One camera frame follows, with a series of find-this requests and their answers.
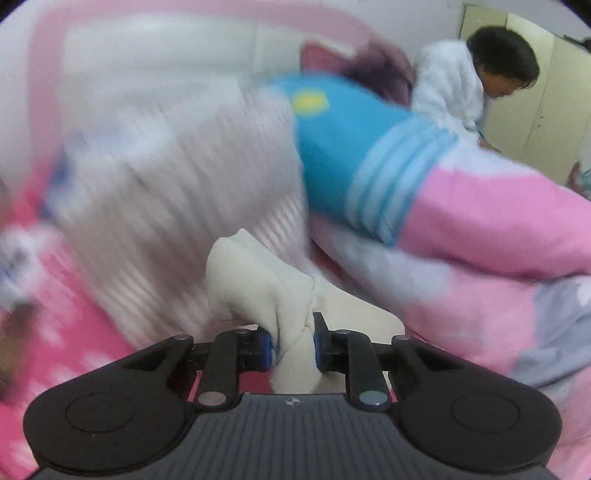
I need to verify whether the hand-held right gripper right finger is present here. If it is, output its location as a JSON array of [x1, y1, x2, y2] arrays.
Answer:
[[312, 312, 465, 411]]

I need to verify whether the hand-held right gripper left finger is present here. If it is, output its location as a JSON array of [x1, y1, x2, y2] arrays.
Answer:
[[120, 326, 278, 411]]

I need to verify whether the beige jacket with black trim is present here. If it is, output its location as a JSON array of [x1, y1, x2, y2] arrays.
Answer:
[[205, 227, 404, 395]]

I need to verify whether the pink white checked blanket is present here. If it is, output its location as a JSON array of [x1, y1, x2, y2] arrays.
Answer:
[[37, 78, 310, 352]]

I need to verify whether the blue striped pillow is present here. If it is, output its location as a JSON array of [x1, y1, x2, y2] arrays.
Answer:
[[272, 74, 460, 245]]

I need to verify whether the pink floral bed sheet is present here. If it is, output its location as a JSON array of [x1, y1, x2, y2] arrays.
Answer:
[[0, 189, 213, 480]]

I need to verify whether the pink grey floral duvet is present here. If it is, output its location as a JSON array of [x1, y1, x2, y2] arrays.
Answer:
[[309, 138, 591, 393]]

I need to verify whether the maroon cloth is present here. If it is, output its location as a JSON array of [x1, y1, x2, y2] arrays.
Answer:
[[300, 39, 414, 109]]

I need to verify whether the pink white headboard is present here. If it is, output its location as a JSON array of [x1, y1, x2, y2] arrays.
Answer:
[[28, 0, 384, 153]]

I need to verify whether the pale green wardrobe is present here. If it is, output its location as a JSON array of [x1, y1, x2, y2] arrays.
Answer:
[[459, 4, 591, 185]]

